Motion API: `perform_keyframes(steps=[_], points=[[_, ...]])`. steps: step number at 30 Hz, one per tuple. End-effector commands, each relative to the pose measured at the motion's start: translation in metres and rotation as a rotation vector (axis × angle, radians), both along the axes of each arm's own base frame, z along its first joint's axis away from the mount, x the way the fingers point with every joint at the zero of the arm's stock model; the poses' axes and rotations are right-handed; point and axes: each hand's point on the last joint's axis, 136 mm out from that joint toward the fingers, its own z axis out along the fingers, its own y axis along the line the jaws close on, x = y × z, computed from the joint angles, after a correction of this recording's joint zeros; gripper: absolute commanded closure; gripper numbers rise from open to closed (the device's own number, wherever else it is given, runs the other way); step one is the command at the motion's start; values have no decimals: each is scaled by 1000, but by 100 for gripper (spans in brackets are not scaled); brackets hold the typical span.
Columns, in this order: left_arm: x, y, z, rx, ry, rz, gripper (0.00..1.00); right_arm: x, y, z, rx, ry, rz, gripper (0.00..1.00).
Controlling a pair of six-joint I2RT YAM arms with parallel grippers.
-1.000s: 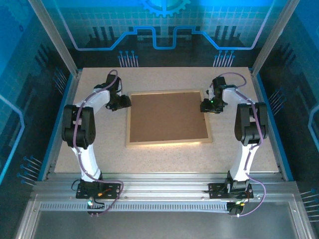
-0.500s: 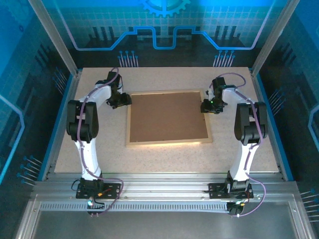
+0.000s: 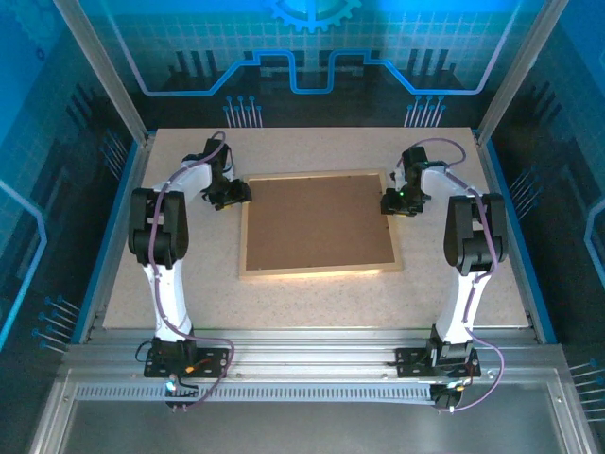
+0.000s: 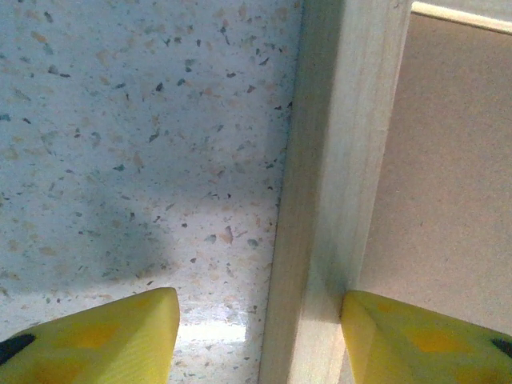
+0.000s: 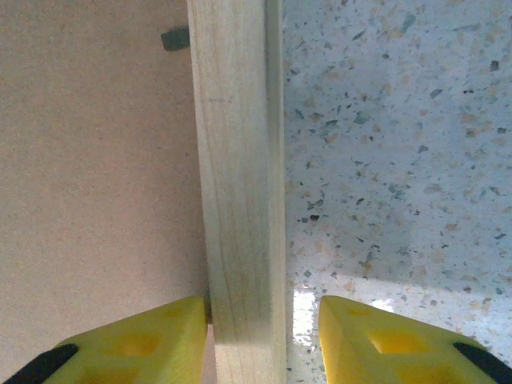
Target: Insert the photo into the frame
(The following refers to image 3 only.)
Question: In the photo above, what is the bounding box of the brown backing board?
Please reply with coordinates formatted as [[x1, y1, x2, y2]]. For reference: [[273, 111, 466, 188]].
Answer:
[[243, 173, 397, 271]]

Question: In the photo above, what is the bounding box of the aluminium cross rail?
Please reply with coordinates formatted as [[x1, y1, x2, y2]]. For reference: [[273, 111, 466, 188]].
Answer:
[[60, 328, 568, 375]]

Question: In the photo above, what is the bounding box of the aluminium corner post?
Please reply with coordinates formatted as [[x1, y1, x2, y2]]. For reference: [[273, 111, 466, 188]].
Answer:
[[475, 0, 571, 143], [54, 0, 152, 143]]

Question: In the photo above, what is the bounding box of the light wooden picture frame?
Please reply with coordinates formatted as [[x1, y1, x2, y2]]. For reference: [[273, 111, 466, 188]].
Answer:
[[237, 168, 405, 281]]

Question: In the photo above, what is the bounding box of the grey metal tray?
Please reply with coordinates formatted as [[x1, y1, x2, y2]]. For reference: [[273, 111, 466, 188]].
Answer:
[[27, 368, 597, 454]]

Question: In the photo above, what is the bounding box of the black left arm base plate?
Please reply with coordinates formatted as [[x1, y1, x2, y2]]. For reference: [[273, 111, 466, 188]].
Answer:
[[143, 347, 232, 379]]

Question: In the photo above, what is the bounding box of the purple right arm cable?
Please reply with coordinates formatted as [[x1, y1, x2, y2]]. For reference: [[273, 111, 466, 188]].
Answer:
[[406, 136, 506, 413]]

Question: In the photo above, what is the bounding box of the black controller module with LED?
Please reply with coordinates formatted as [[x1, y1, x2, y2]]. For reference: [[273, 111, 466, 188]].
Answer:
[[163, 372, 200, 413], [429, 380, 470, 413]]

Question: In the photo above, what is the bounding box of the slotted grey cable duct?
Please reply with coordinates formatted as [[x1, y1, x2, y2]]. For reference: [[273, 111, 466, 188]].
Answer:
[[75, 383, 436, 403]]

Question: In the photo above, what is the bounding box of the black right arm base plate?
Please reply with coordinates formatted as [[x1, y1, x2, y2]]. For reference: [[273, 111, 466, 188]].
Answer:
[[394, 347, 482, 379]]

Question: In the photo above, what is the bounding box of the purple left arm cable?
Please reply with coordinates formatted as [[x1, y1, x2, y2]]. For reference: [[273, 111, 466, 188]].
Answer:
[[148, 131, 236, 413]]

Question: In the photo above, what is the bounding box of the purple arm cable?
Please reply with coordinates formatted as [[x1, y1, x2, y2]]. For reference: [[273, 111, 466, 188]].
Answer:
[[148, 131, 236, 413], [406, 136, 506, 413]]

